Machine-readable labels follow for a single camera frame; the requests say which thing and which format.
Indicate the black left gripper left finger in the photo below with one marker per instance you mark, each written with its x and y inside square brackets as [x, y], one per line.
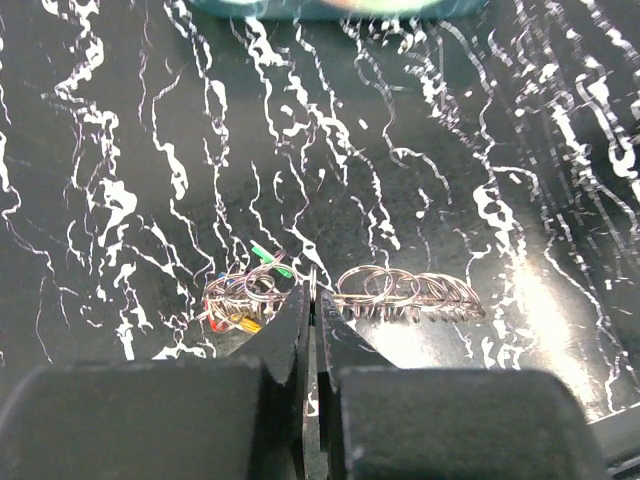
[236, 417]

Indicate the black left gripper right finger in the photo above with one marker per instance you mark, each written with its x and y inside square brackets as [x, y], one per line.
[383, 422]

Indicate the silver metal key disc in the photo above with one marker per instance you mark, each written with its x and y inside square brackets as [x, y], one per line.
[386, 293]

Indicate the teal plastic bin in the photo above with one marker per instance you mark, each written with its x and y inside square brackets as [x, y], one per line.
[339, 9]

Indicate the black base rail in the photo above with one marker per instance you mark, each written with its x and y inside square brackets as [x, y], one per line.
[618, 438]

